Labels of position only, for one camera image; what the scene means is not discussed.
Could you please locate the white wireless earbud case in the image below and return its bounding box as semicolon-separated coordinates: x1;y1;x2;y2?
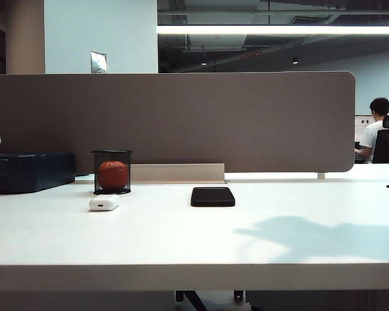
88;194;121;213

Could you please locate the dark blue plastic tool case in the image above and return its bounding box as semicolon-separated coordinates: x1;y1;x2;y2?
0;152;77;195

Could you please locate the brown fabric desk divider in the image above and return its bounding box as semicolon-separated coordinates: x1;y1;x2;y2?
0;71;357;176

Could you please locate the black smartphone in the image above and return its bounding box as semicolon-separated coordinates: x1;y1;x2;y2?
190;186;237;208

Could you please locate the orange textured ball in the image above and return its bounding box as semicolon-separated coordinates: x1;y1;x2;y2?
99;160;130;189

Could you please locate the black mesh pen holder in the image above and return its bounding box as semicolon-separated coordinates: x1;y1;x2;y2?
91;149;133;196

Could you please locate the long white ceiling light strip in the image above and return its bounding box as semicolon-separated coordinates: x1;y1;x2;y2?
157;25;389;35

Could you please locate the white panel with two holes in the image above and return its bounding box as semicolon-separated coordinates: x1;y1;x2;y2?
355;114;377;143

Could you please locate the seated person in white shirt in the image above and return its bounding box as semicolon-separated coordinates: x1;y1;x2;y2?
355;97;389;164

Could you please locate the metal wall switch plate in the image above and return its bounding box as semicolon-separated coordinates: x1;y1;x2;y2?
89;51;108;74

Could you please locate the black table leg frame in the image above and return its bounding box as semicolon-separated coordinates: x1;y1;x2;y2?
174;290;211;311

